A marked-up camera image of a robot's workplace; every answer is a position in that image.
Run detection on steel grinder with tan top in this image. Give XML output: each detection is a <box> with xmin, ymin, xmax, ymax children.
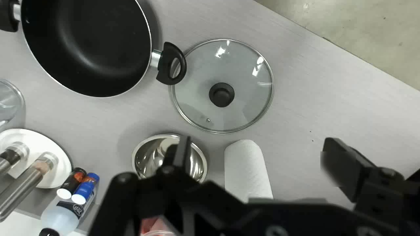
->
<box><xmin>0</xmin><ymin>152</ymin><xmax>57</xmax><ymax>222</ymax></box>

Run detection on small stainless steel bowl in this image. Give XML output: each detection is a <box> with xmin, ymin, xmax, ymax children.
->
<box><xmin>132</xmin><ymin>134</ymin><xmax>208</xmax><ymax>182</ymax></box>

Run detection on white paper towel roll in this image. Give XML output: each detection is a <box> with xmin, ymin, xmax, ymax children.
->
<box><xmin>224</xmin><ymin>139</ymin><xmax>273</xmax><ymax>202</ymax></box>

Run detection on black two-handled cooking pot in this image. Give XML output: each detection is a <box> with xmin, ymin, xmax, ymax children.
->
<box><xmin>0</xmin><ymin>0</ymin><xmax>187</xmax><ymax>97</ymax></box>

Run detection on white round plate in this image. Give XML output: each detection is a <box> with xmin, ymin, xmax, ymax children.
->
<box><xmin>0</xmin><ymin>129</ymin><xmax>73</xmax><ymax>189</ymax></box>

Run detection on round glass pot lid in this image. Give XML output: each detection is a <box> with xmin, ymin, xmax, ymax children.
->
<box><xmin>170</xmin><ymin>38</ymin><xmax>274</xmax><ymax>133</ymax></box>

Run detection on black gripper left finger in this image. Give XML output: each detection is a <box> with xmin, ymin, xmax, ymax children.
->
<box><xmin>157</xmin><ymin>136</ymin><xmax>191</xmax><ymax>182</ymax></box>

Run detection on small bottle with orange label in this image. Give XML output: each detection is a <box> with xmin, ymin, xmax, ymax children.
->
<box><xmin>56</xmin><ymin>168</ymin><xmax>86</xmax><ymax>199</ymax></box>

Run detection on small bottle with blue label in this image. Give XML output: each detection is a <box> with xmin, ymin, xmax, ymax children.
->
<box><xmin>71</xmin><ymin>173</ymin><xmax>99</xmax><ymax>205</ymax></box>

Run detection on steel grinder with dark top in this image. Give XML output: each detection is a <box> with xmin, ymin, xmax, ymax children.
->
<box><xmin>0</xmin><ymin>142</ymin><xmax>29</xmax><ymax>176</ymax></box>

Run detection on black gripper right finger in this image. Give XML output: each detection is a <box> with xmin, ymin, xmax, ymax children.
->
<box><xmin>320</xmin><ymin>138</ymin><xmax>375</xmax><ymax>202</ymax></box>

